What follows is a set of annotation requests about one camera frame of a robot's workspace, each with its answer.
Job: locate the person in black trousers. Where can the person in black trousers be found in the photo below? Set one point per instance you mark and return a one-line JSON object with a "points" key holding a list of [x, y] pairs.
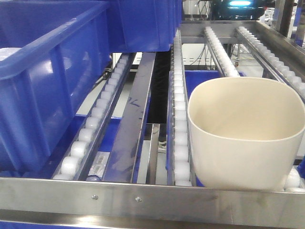
{"points": [[159, 95]]}

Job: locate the steel divider rail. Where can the steel divider rail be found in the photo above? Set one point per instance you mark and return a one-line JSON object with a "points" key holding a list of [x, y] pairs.
{"points": [[124, 152]]}

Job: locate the middle white roller track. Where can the middle white roller track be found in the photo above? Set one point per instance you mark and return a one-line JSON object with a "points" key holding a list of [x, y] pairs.
{"points": [[179, 163]]}

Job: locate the white roller track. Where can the white roller track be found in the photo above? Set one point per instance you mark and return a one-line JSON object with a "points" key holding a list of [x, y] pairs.
{"points": [[179, 163], [220, 52], [81, 152]]}

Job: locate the blue crate upper middle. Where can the blue crate upper middle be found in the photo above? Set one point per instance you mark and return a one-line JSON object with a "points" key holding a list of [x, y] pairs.
{"points": [[143, 25]]}

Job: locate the white plastic bin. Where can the white plastic bin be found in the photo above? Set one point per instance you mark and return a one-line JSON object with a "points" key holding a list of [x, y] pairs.
{"points": [[243, 143]]}

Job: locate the barcode label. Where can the barcode label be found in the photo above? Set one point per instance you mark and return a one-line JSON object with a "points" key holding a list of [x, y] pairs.
{"points": [[99, 163]]}

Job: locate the steel front shelf beam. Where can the steel front shelf beam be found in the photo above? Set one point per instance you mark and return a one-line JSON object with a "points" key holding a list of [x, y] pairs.
{"points": [[119, 205]]}

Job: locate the right white roller track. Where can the right white roller track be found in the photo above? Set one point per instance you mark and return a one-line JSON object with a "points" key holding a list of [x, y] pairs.
{"points": [[220, 52]]}

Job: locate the large blue crate left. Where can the large blue crate left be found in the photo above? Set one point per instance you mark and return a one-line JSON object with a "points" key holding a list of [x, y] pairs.
{"points": [[62, 50]]}

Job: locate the blue crate lower layer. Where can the blue crate lower layer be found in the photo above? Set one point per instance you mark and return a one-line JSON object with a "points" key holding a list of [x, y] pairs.
{"points": [[195, 77]]}

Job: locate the far right roller track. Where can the far right roller track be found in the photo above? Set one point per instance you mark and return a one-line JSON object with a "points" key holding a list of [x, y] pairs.
{"points": [[270, 62]]}

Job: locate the left white roller track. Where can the left white roller track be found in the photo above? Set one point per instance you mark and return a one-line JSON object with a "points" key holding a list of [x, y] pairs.
{"points": [[81, 152]]}

